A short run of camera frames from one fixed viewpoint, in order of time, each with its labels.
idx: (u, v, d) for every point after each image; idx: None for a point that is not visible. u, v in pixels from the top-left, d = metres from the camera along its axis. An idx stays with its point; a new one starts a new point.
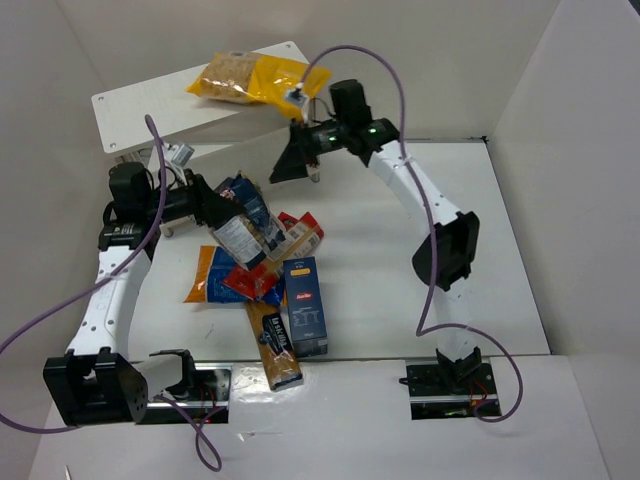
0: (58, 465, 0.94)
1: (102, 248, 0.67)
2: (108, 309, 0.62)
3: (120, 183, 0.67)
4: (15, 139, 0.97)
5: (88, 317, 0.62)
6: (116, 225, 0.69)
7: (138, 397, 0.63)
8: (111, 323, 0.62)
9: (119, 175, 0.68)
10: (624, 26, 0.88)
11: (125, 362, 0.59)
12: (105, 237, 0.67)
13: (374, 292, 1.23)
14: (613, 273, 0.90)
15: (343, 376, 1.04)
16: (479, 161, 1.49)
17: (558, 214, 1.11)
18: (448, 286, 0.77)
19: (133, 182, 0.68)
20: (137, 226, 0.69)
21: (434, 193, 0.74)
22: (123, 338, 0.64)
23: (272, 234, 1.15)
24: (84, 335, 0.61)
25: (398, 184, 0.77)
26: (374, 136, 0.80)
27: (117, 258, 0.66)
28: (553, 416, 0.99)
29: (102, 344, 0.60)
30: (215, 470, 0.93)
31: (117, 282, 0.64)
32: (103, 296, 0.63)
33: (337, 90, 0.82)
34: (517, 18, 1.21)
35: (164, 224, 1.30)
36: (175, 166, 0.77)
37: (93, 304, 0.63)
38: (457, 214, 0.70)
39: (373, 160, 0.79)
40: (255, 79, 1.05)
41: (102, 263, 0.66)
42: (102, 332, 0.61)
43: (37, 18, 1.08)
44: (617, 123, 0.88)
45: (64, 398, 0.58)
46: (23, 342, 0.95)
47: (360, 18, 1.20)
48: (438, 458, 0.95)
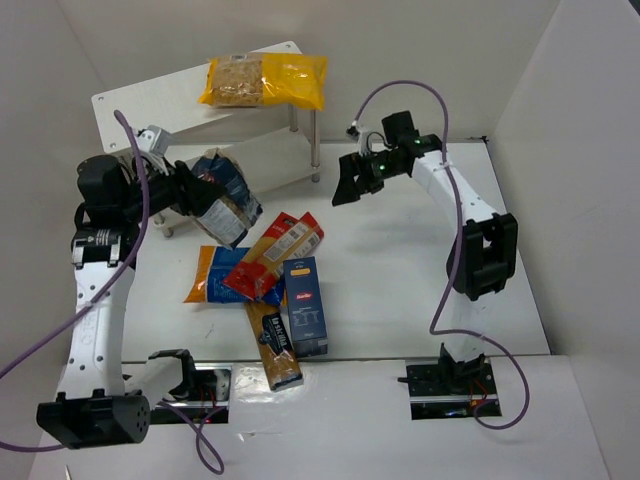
0: (58, 466, 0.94)
1: (78, 263, 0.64)
2: (95, 344, 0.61)
3: (92, 184, 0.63)
4: (14, 139, 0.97)
5: (74, 354, 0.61)
6: (90, 231, 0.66)
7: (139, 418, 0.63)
8: (100, 360, 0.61)
9: (88, 174, 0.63)
10: (624, 27, 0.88)
11: (123, 401, 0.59)
12: (80, 249, 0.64)
13: (374, 292, 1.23)
14: (614, 273, 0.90)
15: (343, 376, 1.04)
16: (479, 161, 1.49)
17: (558, 214, 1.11)
18: (477, 298, 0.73)
19: (106, 184, 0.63)
20: (114, 232, 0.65)
21: (471, 195, 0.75)
22: (115, 367, 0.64)
23: (253, 210, 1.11)
24: (74, 374, 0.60)
25: (439, 190, 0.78)
26: (418, 146, 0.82)
27: (95, 279, 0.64)
28: (553, 416, 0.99)
29: (95, 386, 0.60)
30: (217, 472, 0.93)
31: (99, 311, 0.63)
32: (86, 330, 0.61)
33: (388, 118, 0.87)
34: (517, 19, 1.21)
35: (164, 224, 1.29)
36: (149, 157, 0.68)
37: (77, 337, 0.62)
38: (492, 215, 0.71)
39: (415, 167, 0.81)
40: (268, 78, 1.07)
41: (79, 284, 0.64)
42: (93, 371, 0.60)
43: (37, 19, 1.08)
44: (618, 124, 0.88)
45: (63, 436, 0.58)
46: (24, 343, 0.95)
47: (360, 18, 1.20)
48: (438, 457, 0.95)
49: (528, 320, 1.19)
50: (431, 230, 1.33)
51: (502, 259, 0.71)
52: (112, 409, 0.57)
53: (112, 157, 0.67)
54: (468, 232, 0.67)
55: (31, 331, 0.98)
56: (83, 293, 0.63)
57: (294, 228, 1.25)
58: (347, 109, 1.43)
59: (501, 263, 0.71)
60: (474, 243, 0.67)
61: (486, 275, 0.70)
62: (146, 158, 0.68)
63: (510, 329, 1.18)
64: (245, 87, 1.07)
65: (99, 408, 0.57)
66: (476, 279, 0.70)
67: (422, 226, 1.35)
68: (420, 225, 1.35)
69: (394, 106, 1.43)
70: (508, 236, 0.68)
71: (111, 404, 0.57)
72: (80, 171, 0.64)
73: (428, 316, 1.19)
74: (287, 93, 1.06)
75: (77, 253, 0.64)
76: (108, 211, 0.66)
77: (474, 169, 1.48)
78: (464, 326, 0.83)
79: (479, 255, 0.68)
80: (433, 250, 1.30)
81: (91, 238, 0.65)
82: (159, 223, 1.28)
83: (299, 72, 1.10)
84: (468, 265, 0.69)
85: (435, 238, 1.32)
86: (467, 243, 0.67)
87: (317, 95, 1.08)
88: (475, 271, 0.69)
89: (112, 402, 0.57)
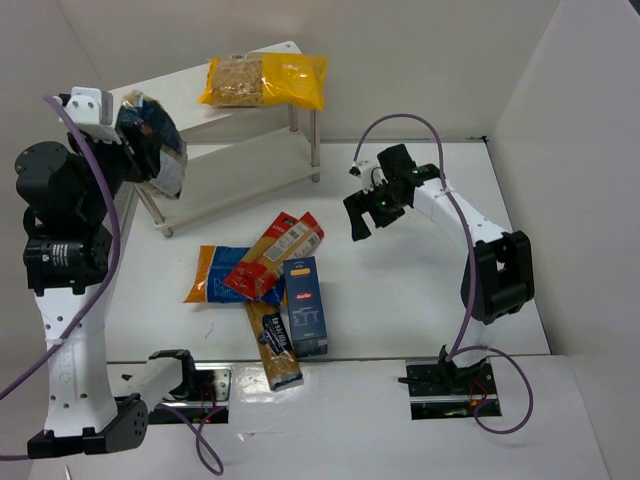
0: (57, 466, 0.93)
1: (38, 287, 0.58)
2: (76, 381, 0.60)
3: (36, 187, 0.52)
4: (14, 139, 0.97)
5: (55, 391, 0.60)
6: (46, 242, 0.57)
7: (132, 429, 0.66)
8: (84, 397, 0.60)
9: (31, 176, 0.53)
10: (624, 27, 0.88)
11: (115, 432, 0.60)
12: (35, 268, 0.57)
13: (374, 292, 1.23)
14: (614, 273, 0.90)
15: (343, 376, 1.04)
16: (479, 161, 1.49)
17: (559, 214, 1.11)
18: (492, 320, 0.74)
19: (55, 185, 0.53)
20: (73, 242, 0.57)
21: (477, 217, 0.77)
22: (104, 395, 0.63)
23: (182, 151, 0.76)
24: (57, 412, 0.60)
25: (440, 213, 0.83)
26: (416, 175, 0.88)
27: (63, 308, 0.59)
28: (553, 416, 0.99)
29: (83, 425, 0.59)
30: (217, 473, 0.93)
31: (75, 344, 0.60)
32: (63, 365, 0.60)
33: (382, 153, 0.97)
34: (517, 19, 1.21)
35: (164, 224, 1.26)
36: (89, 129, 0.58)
37: (56, 374, 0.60)
38: (501, 234, 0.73)
39: (416, 195, 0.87)
40: (268, 78, 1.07)
41: (45, 314, 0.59)
42: (78, 409, 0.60)
43: (36, 18, 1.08)
44: (618, 124, 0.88)
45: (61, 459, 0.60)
46: (23, 343, 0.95)
47: (360, 18, 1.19)
48: (438, 457, 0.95)
49: (528, 320, 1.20)
50: (431, 230, 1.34)
51: (519, 280, 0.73)
52: (104, 445, 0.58)
53: (57, 148, 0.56)
54: (480, 254, 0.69)
55: (30, 332, 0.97)
56: (51, 325, 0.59)
57: (294, 228, 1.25)
58: (346, 108, 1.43)
59: (519, 285, 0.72)
60: (488, 265, 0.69)
61: (505, 298, 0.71)
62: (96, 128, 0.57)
63: (510, 329, 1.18)
64: (245, 87, 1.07)
65: (91, 447, 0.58)
66: (495, 303, 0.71)
67: (422, 226, 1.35)
68: (420, 225, 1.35)
69: (394, 105, 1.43)
70: (522, 253, 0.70)
71: (102, 442, 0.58)
72: (20, 171, 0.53)
73: (428, 316, 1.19)
74: (287, 93, 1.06)
75: (34, 274, 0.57)
76: (61, 216, 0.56)
77: (474, 169, 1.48)
78: (473, 343, 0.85)
79: (494, 278, 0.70)
80: (433, 249, 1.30)
81: (46, 254, 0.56)
82: (159, 223, 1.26)
83: (299, 72, 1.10)
84: (485, 291, 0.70)
85: (435, 238, 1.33)
86: (482, 267, 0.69)
87: (317, 95, 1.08)
88: (493, 295, 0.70)
89: (105, 434, 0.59)
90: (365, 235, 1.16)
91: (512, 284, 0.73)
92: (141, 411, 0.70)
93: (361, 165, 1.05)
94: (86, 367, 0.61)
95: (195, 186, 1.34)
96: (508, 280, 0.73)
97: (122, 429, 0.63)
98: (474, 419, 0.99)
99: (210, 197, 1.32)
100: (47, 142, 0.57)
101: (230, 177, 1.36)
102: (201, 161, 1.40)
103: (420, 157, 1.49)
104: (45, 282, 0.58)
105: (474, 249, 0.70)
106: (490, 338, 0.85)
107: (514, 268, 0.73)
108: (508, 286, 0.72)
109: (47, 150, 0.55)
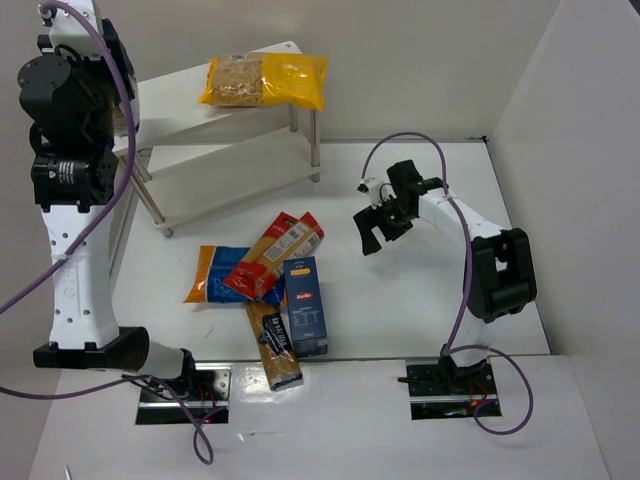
0: (57, 466, 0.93)
1: (45, 203, 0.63)
2: (79, 298, 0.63)
3: (41, 101, 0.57)
4: (14, 139, 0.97)
5: (60, 306, 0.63)
6: (53, 159, 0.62)
7: (132, 352, 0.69)
8: (87, 314, 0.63)
9: (35, 90, 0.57)
10: (624, 27, 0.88)
11: (115, 351, 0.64)
12: (42, 184, 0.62)
13: (375, 292, 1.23)
14: (614, 273, 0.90)
15: (343, 376, 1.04)
16: (479, 161, 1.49)
17: (559, 213, 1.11)
18: (493, 319, 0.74)
19: (57, 99, 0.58)
20: (79, 163, 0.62)
21: (476, 217, 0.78)
22: (107, 316, 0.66)
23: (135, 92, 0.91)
24: (62, 327, 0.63)
25: (442, 217, 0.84)
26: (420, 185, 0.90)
27: (67, 226, 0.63)
28: (553, 416, 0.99)
29: (86, 339, 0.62)
30: (207, 462, 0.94)
31: (78, 262, 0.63)
32: (67, 282, 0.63)
33: (391, 168, 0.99)
34: (516, 19, 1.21)
35: (164, 223, 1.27)
36: (75, 43, 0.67)
37: (60, 291, 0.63)
38: (499, 232, 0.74)
39: (419, 202, 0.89)
40: (268, 78, 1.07)
41: (51, 231, 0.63)
42: (82, 326, 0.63)
43: (36, 18, 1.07)
44: (618, 124, 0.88)
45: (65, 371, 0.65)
46: (23, 343, 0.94)
47: (359, 18, 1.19)
48: (439, 457, 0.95)
49: (528, 320, 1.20)
50: (431, 231, 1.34)
51: (520, 280, 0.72)
52: (104, 360, 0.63)
53: (59, 63, 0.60)
54: (476, 249, 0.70)
55: (30, 331, 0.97)
56: (57, 242, 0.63)
57: (294, 228, 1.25)
58: (346, 108, 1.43)
59: (522, 285, 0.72)
60: (485, 259, 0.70)
61: (507, 298, 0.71)
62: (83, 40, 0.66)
63: (510, 329, 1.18)
64: (245, 87, 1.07)
65: (93, 361, 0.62)
66: (496, 302, 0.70)
67: (421, 226, 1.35)
68: (419, 225, 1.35)
69: (395, 105, 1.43)
70: (520, 250, 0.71)
71: (103, 359, 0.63)
72: (24, 84, 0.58)
73: (428, 316, 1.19)
74: (287, 93, 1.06)
75: (42, 190, 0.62)
76: (66, 132, 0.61)
77: (475, 169, 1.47)
78: (472, 342, 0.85)
79: (492, 274, 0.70)
80: (433, 250, 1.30)
81: (52, 171, 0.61)
82: (159, 223, 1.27)
83: (299, 72, 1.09)
84: (484, 287, 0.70)
85: (435, 238, 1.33)
86: (478, 261, 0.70)
87: (317, 95, 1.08)
88: (494, 293, 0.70)
89: (104, 351, 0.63)
90: (376, 249, 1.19)
91: (514, 283, 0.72)
92: (142, 340, 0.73)
93: (369, 183, 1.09)
94: (89, 285, 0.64)
95: (194, 187, 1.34)
96: (510, 280, 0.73)
97: (122, 349, 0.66)
98: (474, 419, 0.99)
99: (209, 197, 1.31)
100: (46, 58, 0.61)
101: (229, 176, 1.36)
102: (202, 159, 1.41)
103: (420, 157, 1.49)
104: (51, 198, 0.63)
105: (471, 245, 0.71)
106: (490, 338, 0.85)
107: (514, 267, 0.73)
108: (510, 285, 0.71)
109: (48, 66, 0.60)
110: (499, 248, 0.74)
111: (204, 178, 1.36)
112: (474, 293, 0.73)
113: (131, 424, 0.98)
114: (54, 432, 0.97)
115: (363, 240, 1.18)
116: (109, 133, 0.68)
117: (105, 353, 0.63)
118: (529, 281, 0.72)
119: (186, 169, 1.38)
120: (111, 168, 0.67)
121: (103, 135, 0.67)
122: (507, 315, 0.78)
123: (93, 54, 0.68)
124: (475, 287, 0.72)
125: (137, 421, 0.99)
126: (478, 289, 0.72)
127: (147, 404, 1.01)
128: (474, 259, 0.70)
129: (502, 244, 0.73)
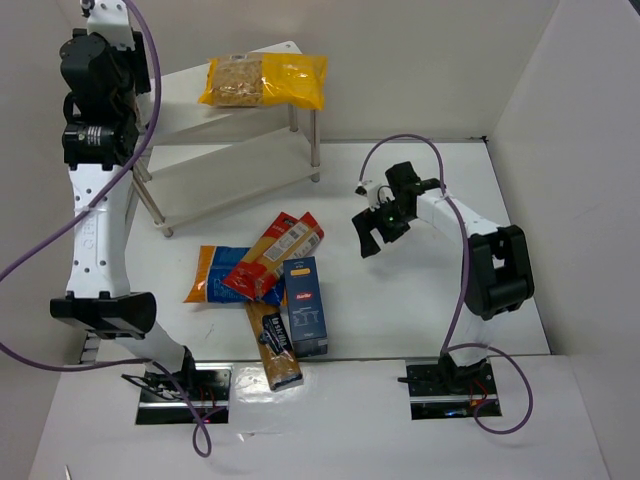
0: (57, 466, 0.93)
1: (72, 164, 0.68)
2: (97, 250, 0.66)
3: (79, 68, 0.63)
4: (15, 139, 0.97)
5: (78, 257, 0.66)
6: (82, 126, 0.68)
7: (143, 313, 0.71)
8: (103, 264, 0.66)
9: (73, 60, 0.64)
10: (624, 27, 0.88)
11: (127, 303, 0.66)
12: (71, 146, 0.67)
13: (375, 293, 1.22)
14: (614, 273, 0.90)
15: (343, 376, 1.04)
16: (478, 162, 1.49)
17: (559, 214, 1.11)
18: (490, 316, 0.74)
19: (93, 67, 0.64)
20: (106, 129, 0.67)
21: (473, 215, 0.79)
22: (119, 270, 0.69)
23: None
24: (79, 276, 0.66)
25: (439, 216, 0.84)
26: (418, 186, 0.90)
27: (91, 183, 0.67)
28: (554, 416, 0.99)
29: (101, 288, 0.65)
30: (204, 455, 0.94)
31: (98, 217, 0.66)
32: (87, 234, 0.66)
33: (389, 171, 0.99)
34: (516, 19, 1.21)
35: (164, 224, 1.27)
36: (110, 31, 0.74)
37: (80, 242, 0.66)
38: (496, 229, 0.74)
39: (418, 202, 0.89)
40: (268, 78, 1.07)
41: (76, 187, 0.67)
42: (97, 274, 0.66)
43: (37, 18, 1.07)
44: (618, 124, 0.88)
45: (78, 326, 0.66)
46: (24, 343, 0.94)
47: (359, 18, 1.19)
48: (439, 458, 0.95)
49: (528, 320, 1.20)
50: (431, 231, 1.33)
51: (519, 277, 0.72)
52: (116, 309, 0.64)
53: (95, 42, 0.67)
54: (474, 245, 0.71)
55: (31, 332, 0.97)
56: (80, 197, 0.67)
57: (294, 228, 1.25)
58: (347, 108, 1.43)
59: (520, 281, 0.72)
60: (482, 254, 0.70)
61: (504, 294, 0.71)
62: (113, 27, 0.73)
63: (510, 329, 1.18)
64: (245, 87, 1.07)
65: (107, 310, 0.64)
66: (494, 299, 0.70)
67: (421, 226, 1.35)
68: (419, 225, 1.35)
69: (395, 105, 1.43)
70: (516, 246, 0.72)
71: (115, 309, 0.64)
72: (64, 56, 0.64)
73: (428, 316, 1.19)
74: (287, 93, 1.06)
75: (71, 151, 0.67)
76: (96, 101, 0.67)
77: (475, 169, 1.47)
78: (472, 341, 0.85)
79: (490, 268, 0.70)
80: (433, 250, 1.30)
81: (82, 134, 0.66)
82: (159, 223, 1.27)
83: (299, 73, 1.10)
84: (481, 282, 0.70)
85: (435, 238, 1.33)
86: (475, 256, 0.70)
87: (317, 95, 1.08)
88: (492, 290, 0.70)
89: (118, 300, 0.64)
90: (375, 251, 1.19)
91: (513, 280, 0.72)
92: (154, 307, 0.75)
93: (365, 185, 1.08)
94: (107, 238, 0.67)
95: (195, 187, 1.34)
96: (509, 276, 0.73)
97: (134, 304, 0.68)
98: (474, 419, 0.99)
99: (210, 197, 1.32)
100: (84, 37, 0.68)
101: (229, 176, 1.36)
102: (202, 158, 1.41)
103: (420, 157, 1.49)
104: (78, 159, 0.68)
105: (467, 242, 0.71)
106: (490, 337, 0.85)
107: (512, 263, 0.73)
108: (508, 282, 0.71)
109: (83, 43, 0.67)
110: (496, 245, 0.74)
111: (205, 177, 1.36)
112: (472, 290, 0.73)
113: (131, 424, 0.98)
114: (54, 432, 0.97)
115: (362, 242, 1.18)
116: (131, 108, 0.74)
117: (118, 303, 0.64)
118: (527, 277, 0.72)
119: (186, 169, 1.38)
120: (132, 140, 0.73)
121: (126, 107, 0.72)
122: (506, 313, 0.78)
123: (119, 44, 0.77)
124: (473, 282, 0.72)
125: (137, 421, 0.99)
126: (476, 285, 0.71)
127: (147, 404, 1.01)
128: (471, 255, 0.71)
129: (500, 241, 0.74)
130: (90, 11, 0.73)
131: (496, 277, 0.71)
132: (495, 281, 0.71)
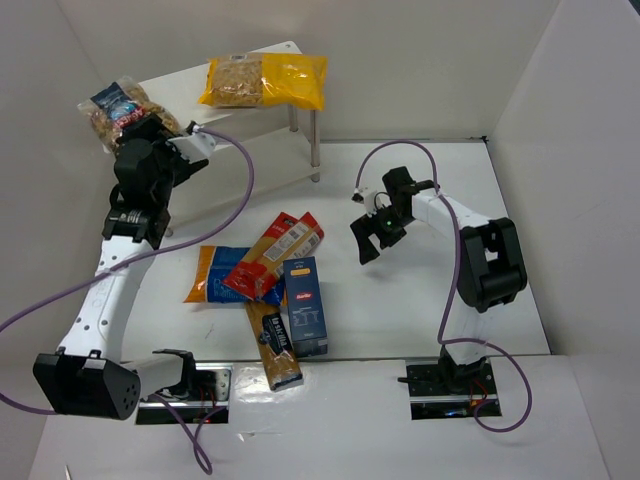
0: (57, 466, 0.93)
1: (107, 234, 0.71)
2: (103, 308, 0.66)
3: (128, 168, 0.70)
4: (15, 139, 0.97)
5: (82, 313, 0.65)
6: (124, 210, 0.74)
7: (127, 394, 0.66)
8: (105, 324, 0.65)
9: (125, 159, 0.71)
10: (624, 28, 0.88)
11: (116, 367, 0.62)
12: (112, 222, 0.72)
13: (375, 293, 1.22)
14: (613, 274, 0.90)
15: (343, 376, 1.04)
16: (478, 161, 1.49)
17: (559, 212, 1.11)
18: (485, 308, 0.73)
19: (140, 169, 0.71)
20: (144, 215, 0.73)
21: (464, 209, 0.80)
22: (116, 337, 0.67)
23: (116, 104, 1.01)
24: (77, 332, 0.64)
25: (435, 216, 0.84)
26: (413, 187, 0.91)
27: (118, 250, 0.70)
28: (553, 416, 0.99)
29: (93, 347, 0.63)
30: (207, 470, 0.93)
31: (116, 278, 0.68)
32: (99, 293, 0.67)
33: (386, 175, 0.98)
34: (515, 20, 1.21)
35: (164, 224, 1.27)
36: (193, 148, 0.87)
37: (89, 300, 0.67)
38: (488, 221, 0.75)
39: (414, 203, 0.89)
40: (267, 78, 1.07)
41: (103, 253, 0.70)
42: (95, 333, 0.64)
43: (37, 18, 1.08)
44: (618, 125, 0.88)
45: (50, 392, 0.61)
46: (21, 342, 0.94)
47: (359, 18, 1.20)
48: (439, 459, 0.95)
49: (528, 320, 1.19)
50: (431, 231, 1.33)
51: (512, 269, 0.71)
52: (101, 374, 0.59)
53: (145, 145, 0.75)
54: (466, 236, 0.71)
55: (30, 331, 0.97)
56: (105, 261, 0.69)
57: (294, 228, 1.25)
58: (347, 108, 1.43)
59: (512, 273, 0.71)
60: (475, 245, 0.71)
61: (497, 286, 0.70)
62: (197, 148, 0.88)
63: (509, 329, 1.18)
64: (245, 87, 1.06)
65: (92, 369, 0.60)
66: (488, 290, 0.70)
67: (421, 226, 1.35)
68: (419, 225, 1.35)
69: (395, 105, 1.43)
70: (508, 238, 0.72)
71: (103, 365, 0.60)
72: (118, 156, 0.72)
73: (428, 316, 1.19)
74: (287, 94, 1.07)
75: (109, 225, 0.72)
76: (138, 193, 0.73)
77: (475, 169, 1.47)
78: (474, 337, 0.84)
79: (482, 259, 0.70)
80: (433, 249, 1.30)
81: (124, 216, 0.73)
82: None
83: (299, 73, 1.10)
84: (475, 267, 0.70)
85: (434, 238, 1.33)
86: (466, 246, 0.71)
87: (317, 95, 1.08)
88: (486, 281, 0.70)
89: (105, 366, 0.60)
90: (373, 256, 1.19)
91: (506, 272, 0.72)
92: (135, 397, 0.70)
93: (361, 191, 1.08)
94: (118, 301, 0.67)
95: (196, 188, 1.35)
96: (501, 268, 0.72)
97: (119, 383, 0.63)
98: (474, 418, 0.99)
99: (211, 198, 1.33)
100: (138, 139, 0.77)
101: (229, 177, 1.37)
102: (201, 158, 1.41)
103: (419, 157, 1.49)
104: (114, 231, 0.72)
105: (460, 233, 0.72)
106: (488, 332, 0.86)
107: (504, 255, 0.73)
108: (501, 274, 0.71)
109: (135, 143, 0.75)
110: (488, 237, 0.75)
111: (204, 178, 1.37)
112: (465, 281, 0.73)
113: (131, 424, 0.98)
114: (53, 432, 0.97)
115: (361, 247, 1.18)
116: (168, 197, 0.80)
117: (105, 370, 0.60)
118: (520, 268, 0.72)
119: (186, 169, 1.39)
120: (164, 225, 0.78)
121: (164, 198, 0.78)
122: (501, 304, 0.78)
123: (184, 152, 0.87)
124: (465, 274, 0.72)
125: (138, 420, 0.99)
126: (469, 277, 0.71)
127: (144, 404, 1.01)
128: (464, 246, 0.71)
129: (492, 234, 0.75)
130: (197, 132, 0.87)
131: (489, 269, 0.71)
132: (488, 272, 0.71)
